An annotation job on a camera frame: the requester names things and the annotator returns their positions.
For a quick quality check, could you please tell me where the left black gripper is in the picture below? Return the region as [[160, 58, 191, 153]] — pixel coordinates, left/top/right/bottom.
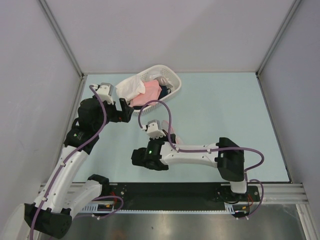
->
[[93, 97, 133, 131]]

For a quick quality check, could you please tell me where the white bra from bag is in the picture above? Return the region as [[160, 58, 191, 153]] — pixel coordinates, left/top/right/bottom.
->
[[115, 75, 146, 101]]

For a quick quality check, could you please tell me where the pink bra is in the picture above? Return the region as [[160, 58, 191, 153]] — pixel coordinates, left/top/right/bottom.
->
[[130, 79, 162, 107]]

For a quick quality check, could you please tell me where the pink mesh laundry bag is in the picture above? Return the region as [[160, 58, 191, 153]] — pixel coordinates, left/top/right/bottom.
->
[[161, 120, 184, 145]]

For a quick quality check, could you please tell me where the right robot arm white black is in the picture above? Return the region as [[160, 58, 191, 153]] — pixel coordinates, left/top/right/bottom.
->
[[131, 136, 249, 201]]

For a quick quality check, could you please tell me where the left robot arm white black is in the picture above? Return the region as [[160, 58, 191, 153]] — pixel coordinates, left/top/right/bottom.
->
[[24, 96, 134, 239]]

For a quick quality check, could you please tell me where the dark blue bra in basket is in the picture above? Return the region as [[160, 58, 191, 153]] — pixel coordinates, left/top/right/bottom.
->
[[130, 85, 171, 110]]

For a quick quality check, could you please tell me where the white bra in basket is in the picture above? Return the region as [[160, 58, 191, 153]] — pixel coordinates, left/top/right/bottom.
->
[[147, 71, 173, 88]]

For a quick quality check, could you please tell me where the white plastic perforated basket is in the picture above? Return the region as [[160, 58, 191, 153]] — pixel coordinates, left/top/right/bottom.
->
[[115, 65, 182, 115]]

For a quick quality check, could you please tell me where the white object bottom left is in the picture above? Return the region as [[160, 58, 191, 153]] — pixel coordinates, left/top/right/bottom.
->
[[2, 203, 30, 240]]

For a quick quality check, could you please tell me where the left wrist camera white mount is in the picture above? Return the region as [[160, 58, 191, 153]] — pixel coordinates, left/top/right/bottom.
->
[[92, 82, 114, 105]]

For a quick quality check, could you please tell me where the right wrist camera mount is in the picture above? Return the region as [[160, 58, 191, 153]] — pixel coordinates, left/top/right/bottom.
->
[[142, 119, 167, 140]]

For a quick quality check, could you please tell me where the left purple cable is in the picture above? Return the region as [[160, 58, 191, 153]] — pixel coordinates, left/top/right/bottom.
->
[[28, 84, 109, 240]]

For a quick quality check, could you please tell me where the purple cable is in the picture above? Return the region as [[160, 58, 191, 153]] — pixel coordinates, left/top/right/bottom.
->
[[28, 84, 109, 240], [137, 99, 265, 208]]

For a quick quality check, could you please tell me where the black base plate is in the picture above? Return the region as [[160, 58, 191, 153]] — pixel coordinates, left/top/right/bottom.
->
[[93, 182, 263, 212]]

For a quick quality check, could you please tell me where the white cable duct strip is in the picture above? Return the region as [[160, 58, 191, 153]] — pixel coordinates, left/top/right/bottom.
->
[[79, 202, 249, 216]]

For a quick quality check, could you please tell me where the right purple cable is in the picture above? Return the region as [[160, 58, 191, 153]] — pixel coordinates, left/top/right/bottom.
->
[[137, 99, 265, 208]]

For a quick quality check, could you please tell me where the left aluminium corner post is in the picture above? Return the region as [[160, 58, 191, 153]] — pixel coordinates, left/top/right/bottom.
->
[[37, 0, 86, 80]]

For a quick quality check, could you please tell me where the aluminium corner post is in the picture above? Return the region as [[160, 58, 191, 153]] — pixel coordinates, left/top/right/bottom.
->
[[257, 0, 303, 76], [37, 0, 86, 80]]

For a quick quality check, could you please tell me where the right aluminium corner post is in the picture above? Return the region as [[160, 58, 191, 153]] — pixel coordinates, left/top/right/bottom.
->
[[257, 0, 303, 76]]

